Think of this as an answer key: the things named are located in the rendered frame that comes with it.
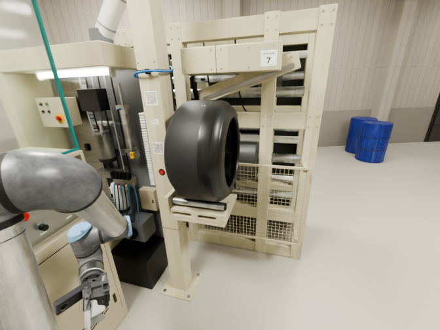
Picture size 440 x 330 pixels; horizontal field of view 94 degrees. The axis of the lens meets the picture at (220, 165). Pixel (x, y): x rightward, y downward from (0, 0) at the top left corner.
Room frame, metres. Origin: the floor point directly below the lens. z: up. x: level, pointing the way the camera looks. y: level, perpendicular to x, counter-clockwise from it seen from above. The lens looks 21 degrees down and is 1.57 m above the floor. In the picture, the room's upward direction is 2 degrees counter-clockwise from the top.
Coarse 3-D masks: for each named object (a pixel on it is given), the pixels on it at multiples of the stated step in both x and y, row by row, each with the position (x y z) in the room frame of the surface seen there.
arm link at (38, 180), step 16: (16, 160) 0.33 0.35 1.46; (32, 160) 0.35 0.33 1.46; (48, 160) 0.36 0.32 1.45; (64, 160) 0.38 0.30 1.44; (80, 160) 0.42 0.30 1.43; (16, 176) 0.32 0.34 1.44; (32, 176) 0.33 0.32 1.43; (48, 176) 0.34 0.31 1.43; (64, 176) 0.36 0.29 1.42; (80, 176) 0.38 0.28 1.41; (96, 176) 0.42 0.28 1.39; (16, 192) 0.31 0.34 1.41; (32, 192) 0.32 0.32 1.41; (48, 192) 0.33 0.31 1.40; (64, 192) 0.35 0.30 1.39; (80, 192) 0.37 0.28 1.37; (96, 192) 0.41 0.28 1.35; (32, 208) 0.32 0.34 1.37; (48, 208) 0.34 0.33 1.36; (64, 208) 0.36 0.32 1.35; (80, 208) 0.38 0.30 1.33; (96, 208) 0.46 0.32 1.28; (112, 208) 0.55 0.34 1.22; (96, 224) 0.52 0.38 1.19; (112, 224) 0.58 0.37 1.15; (128, 224) 0.73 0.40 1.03; (112, 240) 0.70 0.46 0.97
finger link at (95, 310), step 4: (92, 300) 0.50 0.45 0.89; (92, 304) 0.48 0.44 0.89; (96, 304) 0.48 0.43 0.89; (92, 308) 0.47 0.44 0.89; (96, 308) 0.47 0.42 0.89; (100, 308) 0.47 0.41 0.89; (104, 308) 0.47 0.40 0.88; (84, 312) 0.45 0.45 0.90; (88, 312) 0.45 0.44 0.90; (92, 312) 0.45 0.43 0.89; (96, 312) 0.46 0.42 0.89; (100, 312) 0.46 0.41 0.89; (84, 316) 0.44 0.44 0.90; (88, 316) 0.44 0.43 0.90; (92, 316) 0.44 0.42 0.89; (84, 320) 0.43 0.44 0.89; (88, 320) 0.43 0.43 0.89; (84, 324) 0.42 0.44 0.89; (88, 324) 0.42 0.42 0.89; (88, 328) 0.41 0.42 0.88
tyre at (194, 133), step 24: (192, 120) 1.02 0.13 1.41; (216, 120) 1.00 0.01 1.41; (168, 144) 0.98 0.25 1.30; (192, 144) 0.94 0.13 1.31; (216, 144) 0.94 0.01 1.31; (168, 168) 0.96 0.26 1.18; (192, 168) 0.92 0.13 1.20; (216, 168) 0.92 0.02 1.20; (192, 192) 0.97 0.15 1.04; (216, 192) 0.95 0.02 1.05
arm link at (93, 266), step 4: (88, 264) 0.63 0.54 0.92; (92, 264) 0.63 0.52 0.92; (96, 264) 0.64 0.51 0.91; (100, 264) 0.65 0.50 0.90; (84, 268) 0.61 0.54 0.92; (88, 268) 0.61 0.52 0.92; (92, 268) 0.61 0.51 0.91; (96, 268) 0.61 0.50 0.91; (100, 268) 0.62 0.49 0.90; (80, 272) 0.60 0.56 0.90; (84, 272) 0.59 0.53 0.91; (88, 272) 0.60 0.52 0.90; (104, 272) 0.63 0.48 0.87; (80, 276) 0.59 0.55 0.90; (80, 280) 0.58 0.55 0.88; (80, 284) 0.58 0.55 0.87
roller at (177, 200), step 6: (174, 198) 1.12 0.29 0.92; (180, 198) 1.11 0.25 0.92; (186, 198) 1.11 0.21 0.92; (180, 204) 1.11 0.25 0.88; (186, 204) 1.09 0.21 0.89; (192, 204) 1.07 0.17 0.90; (198, 204) 1.06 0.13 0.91; (204, 204) 1.06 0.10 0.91; (210, 204) 1.05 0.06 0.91; (216, 204) 1.04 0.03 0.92; (222, 204) 1.03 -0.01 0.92
